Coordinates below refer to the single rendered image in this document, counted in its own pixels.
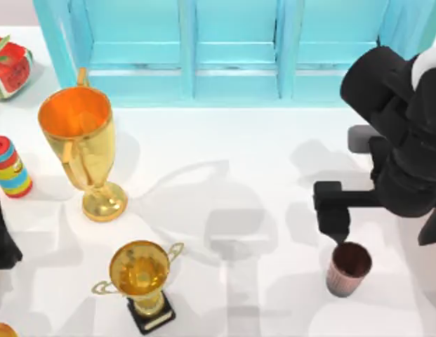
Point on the pink ribbed cup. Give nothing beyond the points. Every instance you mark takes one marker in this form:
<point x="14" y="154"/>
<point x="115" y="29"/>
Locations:
<point x="344" y="281"/>

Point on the pale grey rounded box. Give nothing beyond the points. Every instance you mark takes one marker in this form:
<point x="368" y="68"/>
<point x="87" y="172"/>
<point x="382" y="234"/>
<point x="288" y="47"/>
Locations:
<point x="359" y="138"/>

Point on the light blue rack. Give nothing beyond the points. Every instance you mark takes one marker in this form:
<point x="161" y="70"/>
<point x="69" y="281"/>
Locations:
<point x="235" y="52"/>

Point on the gold trophy with black base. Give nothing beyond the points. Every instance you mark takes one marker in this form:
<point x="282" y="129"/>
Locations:
<point x="142" y="277"/>

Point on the tall gold trophy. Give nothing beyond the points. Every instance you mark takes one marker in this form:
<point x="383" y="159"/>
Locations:
<point x="86" y="147"/>

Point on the red blue yellow striped can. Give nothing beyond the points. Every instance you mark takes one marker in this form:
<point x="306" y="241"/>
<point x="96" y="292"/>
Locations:
<point x="12" y="168"/>

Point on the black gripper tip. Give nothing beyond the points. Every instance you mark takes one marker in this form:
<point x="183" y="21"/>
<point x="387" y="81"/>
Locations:
<point x="3" y="231"/>

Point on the flat yellow square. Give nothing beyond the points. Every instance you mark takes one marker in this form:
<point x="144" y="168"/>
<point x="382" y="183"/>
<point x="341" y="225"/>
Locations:
<point x="3" y="331"/>

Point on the watermelon print box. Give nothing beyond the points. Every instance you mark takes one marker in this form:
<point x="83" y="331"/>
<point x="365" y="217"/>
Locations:
<point x="10" y="72"/>

